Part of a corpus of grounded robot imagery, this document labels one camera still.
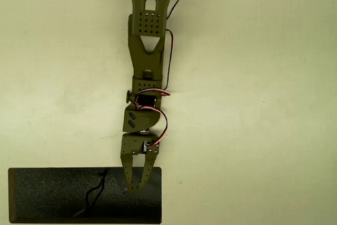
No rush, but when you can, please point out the red white black servo cable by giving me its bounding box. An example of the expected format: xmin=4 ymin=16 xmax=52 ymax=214
xmin=134 ymin=89 xmax=172 ymax=148

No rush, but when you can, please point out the thin red black cable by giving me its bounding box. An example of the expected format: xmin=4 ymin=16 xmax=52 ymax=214
xmin=161 ymin=0 xmax=192 ymax=91

